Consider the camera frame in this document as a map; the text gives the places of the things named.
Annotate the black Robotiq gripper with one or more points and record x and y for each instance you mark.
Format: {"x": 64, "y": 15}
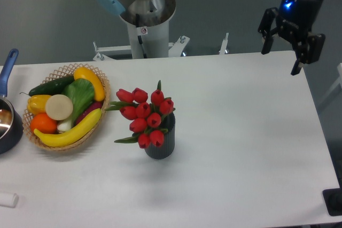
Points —
{"x": 294, "y": 21}

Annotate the red tulip bouquet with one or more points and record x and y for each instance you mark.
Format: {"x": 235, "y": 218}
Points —
{"x": 147, "y": 113}

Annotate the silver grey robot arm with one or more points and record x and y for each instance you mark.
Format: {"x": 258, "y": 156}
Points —
{"x": 140, "y": 13}

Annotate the dark grey ribbed vase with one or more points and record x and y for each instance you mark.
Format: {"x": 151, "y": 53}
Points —
{"x": 166, "y": 149}

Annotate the black device at table corner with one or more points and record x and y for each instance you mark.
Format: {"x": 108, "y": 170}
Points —
{"x": 332, "y": 199}

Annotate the purple eggplant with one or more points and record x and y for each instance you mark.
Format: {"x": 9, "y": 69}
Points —
{"x": 93, "y": 106}

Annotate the yellow squash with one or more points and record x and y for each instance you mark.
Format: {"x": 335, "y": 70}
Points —
{"x": 88, "y": 74}

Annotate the green bok choy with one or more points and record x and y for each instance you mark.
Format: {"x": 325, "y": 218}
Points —
{"x": 81, "y": 93}

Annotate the woven wicker basket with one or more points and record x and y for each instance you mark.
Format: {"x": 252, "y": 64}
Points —
{"x": 63, "y": 71}

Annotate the green cucumber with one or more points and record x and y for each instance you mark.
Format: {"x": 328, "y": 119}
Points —
{"x": 51, "y": 88}

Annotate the beige round disc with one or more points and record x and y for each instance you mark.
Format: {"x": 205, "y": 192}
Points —
{"x": 59, "y": 107}

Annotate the yellow banana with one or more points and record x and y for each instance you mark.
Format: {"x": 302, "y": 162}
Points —
{"x": 74, "y": 134}

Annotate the yellow bell pepper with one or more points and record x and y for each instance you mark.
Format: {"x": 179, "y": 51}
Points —
{"x": 36, "y": 104}

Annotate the orange fruit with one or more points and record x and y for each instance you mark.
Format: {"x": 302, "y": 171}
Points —
{"x": 43, "y": 123}

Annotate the white cylinder object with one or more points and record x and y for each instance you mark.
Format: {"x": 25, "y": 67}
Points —
{"x": 9, "y": 200}

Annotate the white frame at right edge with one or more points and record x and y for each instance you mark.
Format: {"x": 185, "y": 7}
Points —
{"x": 333, "y": 91}

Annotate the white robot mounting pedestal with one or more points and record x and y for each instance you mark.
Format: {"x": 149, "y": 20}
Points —
{"x": 145, "y": 42}

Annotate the blue handled saucepan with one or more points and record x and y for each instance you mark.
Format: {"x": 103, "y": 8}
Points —
{"x": 11, "y": 123}

